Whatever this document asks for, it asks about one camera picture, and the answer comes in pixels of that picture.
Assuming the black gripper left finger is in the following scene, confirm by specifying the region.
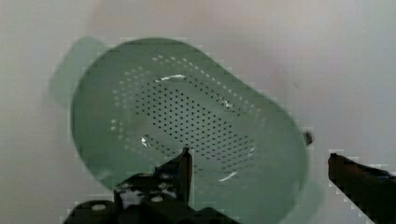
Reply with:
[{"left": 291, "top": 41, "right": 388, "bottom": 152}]
[{"left": 114, "top": 147, "right": 192, "bottom": 209}]

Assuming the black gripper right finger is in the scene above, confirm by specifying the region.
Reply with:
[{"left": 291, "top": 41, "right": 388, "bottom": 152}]
[{"left": 328, "top": 153, "right": 396, "bottom": 224}]

